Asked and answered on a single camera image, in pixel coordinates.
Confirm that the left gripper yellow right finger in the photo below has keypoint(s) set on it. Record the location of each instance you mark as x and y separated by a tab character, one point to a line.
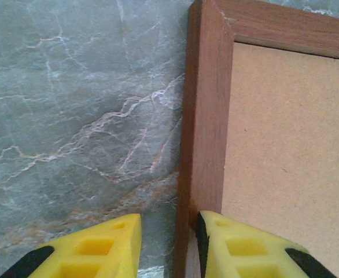
244	252

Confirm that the brown wooden picture frame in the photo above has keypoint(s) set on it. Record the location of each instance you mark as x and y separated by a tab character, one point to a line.
207	116

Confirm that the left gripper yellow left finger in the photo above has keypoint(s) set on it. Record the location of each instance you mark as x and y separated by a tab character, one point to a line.
100	249

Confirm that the brown fibreboard backing board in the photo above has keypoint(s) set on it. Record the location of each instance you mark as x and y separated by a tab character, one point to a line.
296	144

